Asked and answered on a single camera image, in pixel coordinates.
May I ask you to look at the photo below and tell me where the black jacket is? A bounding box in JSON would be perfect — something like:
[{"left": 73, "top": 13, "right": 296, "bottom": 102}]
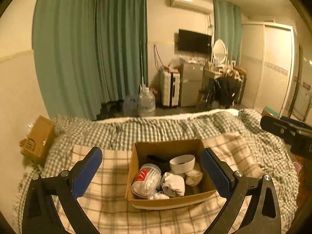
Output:
[{"left": 214, "top": 77, "right": 240, "bottom": 108}]

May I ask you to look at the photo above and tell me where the narrow green curtain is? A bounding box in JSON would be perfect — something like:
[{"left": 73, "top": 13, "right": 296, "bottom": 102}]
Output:
[{"left": 213, "top": 0, "right": 243, "bottom": 66}]

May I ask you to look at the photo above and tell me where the black pouch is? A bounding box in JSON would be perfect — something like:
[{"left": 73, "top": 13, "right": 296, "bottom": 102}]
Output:
[{"left": 146, "top": 155, "right": 171, "bottom": 168}]

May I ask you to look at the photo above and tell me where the cardboard box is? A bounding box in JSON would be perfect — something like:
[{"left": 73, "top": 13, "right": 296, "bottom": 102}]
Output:
[
  {"left": 20, "top": 116, "right": 56, "bottom": 164},
  {"left": 125, "top": 139, "right": 218, "bottom": 210}
]

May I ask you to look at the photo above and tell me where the white suitcase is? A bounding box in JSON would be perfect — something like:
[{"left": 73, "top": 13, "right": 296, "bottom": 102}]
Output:
[{"left": 160, "top": 71, "right": 180, "bottom": 107}]

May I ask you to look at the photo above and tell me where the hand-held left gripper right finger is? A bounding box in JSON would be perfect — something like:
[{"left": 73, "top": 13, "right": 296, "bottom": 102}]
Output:
[{"left": 201, "top": 147, "right": 289, "bottom": 234}]

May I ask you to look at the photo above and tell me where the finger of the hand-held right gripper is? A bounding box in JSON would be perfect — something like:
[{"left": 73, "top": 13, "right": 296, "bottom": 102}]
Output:
[
  {"left": 280, "top": 116, "right": 312, "bottom": 130},
  {"left": 260, "top": 116, "right": 296, "bottom": 143}
]

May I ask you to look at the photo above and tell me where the clear empty water bottle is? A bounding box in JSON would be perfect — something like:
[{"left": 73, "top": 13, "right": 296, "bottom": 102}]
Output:
[{"left": 122, "top": 95, "right": 139, "bottom": 116}]

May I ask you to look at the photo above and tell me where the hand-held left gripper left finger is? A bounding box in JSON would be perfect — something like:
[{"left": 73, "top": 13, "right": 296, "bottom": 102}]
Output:
[{"left": 22, "top": 147, "right": 103, "bottom": 234}]

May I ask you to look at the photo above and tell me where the black television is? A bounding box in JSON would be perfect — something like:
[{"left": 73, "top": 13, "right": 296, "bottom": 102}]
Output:
[{"left": 178, "top": 29, "right": 212, "bottom": 53}]

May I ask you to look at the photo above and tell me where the beige plaid blanket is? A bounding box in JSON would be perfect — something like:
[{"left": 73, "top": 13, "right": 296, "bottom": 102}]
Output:
[{"left": 40, "top": 132, "right": 269, "bottom": 234}]

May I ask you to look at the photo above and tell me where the grey sock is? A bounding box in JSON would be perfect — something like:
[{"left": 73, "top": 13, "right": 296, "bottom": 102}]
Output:
[{"left": 161, "top": 172, "right": 186, "bottom": 197}]

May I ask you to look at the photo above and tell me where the white oval mirror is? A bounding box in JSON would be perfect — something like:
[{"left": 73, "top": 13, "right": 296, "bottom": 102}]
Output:
[{"left": 212, "top": 39, "right": 228, "bottom": 65}]

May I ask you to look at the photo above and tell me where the white tape roll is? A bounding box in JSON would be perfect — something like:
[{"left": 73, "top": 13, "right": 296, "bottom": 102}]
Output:
[{"left": 169, "top": 155, "right": 195, "bottom": 174}]

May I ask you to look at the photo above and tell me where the clear cotton swab container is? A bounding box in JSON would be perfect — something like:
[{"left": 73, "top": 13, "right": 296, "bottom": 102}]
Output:
[{"left": 132, "top": 164, "right": 162, "bottom": 198}]

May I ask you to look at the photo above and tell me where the large water jug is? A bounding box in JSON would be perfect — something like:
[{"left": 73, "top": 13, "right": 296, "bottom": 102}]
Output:
[{"left": 138, "top": 85, "right": 156, "bottom": 117}]

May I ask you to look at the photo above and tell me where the white mop pole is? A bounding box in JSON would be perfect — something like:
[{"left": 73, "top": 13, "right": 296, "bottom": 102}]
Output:
[{"left": 139, "top": 41, "right": 145, "bottom": 88}]

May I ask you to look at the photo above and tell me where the white air conditioner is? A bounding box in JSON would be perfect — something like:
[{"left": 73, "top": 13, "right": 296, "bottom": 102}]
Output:
[{"left": 170, "top": 0, "right": 214, "bottom": 14}]

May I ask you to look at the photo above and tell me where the grey mini fridge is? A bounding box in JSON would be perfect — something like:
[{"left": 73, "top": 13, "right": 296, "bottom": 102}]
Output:
[{"left": 179, "top": 62, "right": 204, "bottom": 107}]

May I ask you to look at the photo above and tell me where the white wardrobe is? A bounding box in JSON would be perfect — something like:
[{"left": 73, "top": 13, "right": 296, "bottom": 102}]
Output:
[{"left": 240, "top": 22, "right": 295, "bottom": 114}]

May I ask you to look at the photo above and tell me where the bin with green lid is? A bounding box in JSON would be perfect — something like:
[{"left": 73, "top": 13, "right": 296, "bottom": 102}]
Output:
[{"left": 262, "top": 106, "right": 281, "bottom": 117}]

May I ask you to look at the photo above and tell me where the closed cardboard box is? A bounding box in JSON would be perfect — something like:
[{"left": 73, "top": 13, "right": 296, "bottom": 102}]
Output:
[{"left": 20, "top": 116, "right": 56, "bottom": 164}]

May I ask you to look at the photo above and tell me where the dressing table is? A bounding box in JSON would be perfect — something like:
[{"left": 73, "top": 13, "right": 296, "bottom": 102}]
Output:
[{"left": 202, "top": 66, "right": 222, "bottom": 90}]

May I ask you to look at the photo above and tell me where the wide green curtain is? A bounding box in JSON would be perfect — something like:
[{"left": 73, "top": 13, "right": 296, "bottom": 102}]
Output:
[{"left": 32, "top": 0, "right": 148, "bottom": 121}]

